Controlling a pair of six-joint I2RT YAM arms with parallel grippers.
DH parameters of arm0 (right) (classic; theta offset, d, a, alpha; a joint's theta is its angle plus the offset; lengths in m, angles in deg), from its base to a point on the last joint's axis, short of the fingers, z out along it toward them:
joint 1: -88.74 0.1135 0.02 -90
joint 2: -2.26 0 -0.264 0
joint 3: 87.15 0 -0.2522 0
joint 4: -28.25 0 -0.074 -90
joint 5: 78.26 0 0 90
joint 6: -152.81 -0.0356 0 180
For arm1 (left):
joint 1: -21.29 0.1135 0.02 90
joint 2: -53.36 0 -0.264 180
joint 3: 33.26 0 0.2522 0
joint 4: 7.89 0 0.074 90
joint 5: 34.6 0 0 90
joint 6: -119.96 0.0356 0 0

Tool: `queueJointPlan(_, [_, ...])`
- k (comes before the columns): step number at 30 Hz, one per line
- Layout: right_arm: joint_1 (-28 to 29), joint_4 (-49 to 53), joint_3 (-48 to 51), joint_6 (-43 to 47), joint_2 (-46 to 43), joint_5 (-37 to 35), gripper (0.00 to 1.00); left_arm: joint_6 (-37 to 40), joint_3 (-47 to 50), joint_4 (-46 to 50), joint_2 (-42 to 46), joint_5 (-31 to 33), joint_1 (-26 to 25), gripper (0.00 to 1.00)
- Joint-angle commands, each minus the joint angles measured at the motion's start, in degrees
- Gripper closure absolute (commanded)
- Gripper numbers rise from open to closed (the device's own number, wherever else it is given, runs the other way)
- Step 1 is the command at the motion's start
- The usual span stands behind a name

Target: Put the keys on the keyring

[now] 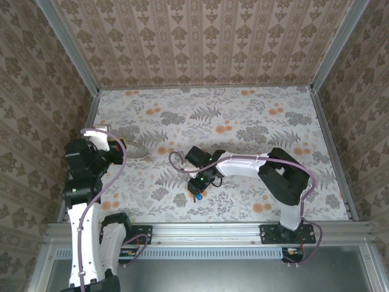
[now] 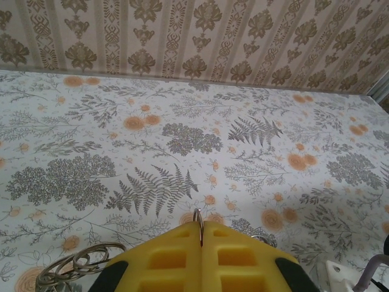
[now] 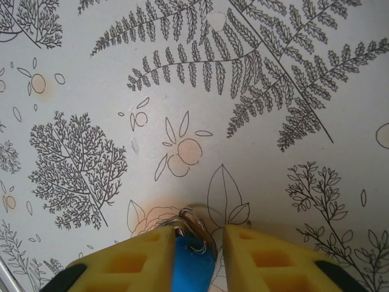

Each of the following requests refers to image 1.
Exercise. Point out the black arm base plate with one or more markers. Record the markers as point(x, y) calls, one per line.
point(269, 234)
point(146, 234)

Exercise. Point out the small black connector board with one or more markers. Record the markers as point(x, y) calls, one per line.
point(127, 253)
point(293, 252)

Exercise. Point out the short aluminium frame rail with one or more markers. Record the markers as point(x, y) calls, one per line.
point(375, 273)
point(42, 267)

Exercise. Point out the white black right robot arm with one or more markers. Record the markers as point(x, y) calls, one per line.
point(240, 165)

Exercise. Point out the long aluminium base rail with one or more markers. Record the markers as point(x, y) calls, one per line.
point(206, 235)

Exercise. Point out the aluminium corner post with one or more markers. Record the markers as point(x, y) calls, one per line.
point(338, 45)
point(69, 45)

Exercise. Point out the floral patterned table cover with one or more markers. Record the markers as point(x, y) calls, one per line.
point(197, 121)

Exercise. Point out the thin aluminium rail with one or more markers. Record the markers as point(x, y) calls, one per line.
point(206, 87)

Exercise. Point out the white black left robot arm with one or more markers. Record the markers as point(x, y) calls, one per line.
point(82, 240)

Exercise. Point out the grey sheet metal panel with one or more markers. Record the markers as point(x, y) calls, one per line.
point(212, 276)

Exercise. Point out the blue-headed key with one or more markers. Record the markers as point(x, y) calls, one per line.
point(199, 197)

